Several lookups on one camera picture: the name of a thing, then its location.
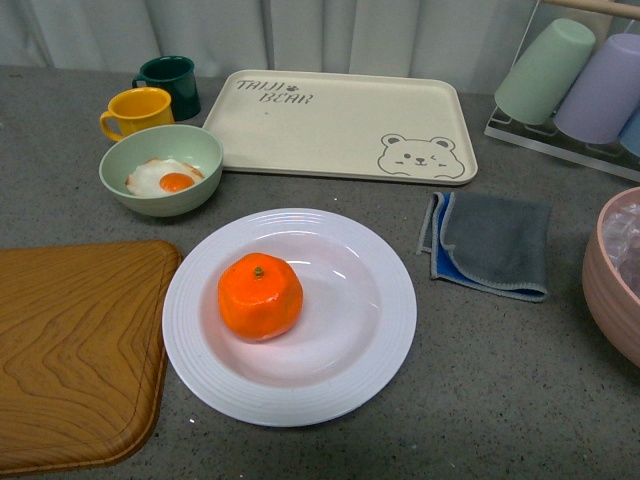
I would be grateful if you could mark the orange mandarin fruit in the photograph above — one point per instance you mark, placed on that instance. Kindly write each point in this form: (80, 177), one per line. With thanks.
(259, 297)

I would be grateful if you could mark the white round plate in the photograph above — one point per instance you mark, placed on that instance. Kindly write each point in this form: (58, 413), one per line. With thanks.
(354, 332)

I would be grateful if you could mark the beige bear serving tray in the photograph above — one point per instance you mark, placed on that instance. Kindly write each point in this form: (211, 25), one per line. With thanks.
(343, 125)

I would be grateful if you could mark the light green bowl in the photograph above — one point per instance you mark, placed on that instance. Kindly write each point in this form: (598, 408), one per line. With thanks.
(183, 143)

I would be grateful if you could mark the fake fried egg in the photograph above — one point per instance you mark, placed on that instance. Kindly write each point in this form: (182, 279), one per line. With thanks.
(159, 177)

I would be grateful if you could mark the grey blue folded cloth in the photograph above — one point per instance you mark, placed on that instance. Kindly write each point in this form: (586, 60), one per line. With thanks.
(487, 243)

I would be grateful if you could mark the dark green mug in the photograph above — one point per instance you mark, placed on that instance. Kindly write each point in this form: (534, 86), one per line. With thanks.
(175, 75)

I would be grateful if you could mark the yellow mug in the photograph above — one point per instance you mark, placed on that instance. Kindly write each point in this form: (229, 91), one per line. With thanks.
(134, 110)

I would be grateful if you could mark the wooden serving tray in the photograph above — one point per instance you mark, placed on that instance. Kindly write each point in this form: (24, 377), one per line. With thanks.
(82, 353)

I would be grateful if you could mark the light green cup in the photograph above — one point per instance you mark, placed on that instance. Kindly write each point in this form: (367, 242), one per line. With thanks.
(544, 73)

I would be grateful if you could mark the pink bowl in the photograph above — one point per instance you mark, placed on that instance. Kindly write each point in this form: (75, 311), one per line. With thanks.
(612, 304)

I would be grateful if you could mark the clear plastic wrappers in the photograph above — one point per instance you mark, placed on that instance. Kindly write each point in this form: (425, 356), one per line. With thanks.
(620, 231)

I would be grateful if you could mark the purple cup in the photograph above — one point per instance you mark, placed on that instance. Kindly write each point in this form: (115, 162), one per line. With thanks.
(605, 95)

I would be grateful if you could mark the blue cup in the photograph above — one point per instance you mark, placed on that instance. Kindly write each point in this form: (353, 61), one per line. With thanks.
(629, 137)

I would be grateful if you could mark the wooden rack handle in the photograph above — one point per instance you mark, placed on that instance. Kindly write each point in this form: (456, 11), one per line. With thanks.
(615, 9)

